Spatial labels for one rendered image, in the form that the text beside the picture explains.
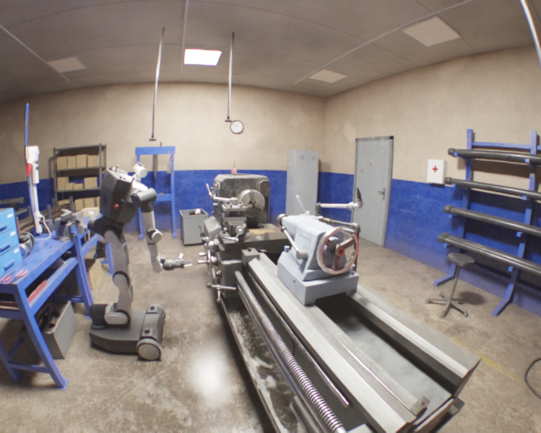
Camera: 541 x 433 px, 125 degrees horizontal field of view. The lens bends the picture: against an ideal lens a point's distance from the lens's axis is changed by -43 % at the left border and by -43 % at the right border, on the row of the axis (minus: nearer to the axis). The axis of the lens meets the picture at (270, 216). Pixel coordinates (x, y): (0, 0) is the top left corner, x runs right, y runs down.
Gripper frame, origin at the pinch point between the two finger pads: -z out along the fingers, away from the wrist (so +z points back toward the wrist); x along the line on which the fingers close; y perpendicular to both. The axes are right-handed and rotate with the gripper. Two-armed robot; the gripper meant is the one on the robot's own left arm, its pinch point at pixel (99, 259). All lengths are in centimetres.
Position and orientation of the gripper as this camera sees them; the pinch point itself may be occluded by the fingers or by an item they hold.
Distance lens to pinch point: 234.0
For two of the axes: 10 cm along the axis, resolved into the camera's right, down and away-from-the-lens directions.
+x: 4.6, -0.4, 8.9
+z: 3.7, -9.0, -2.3
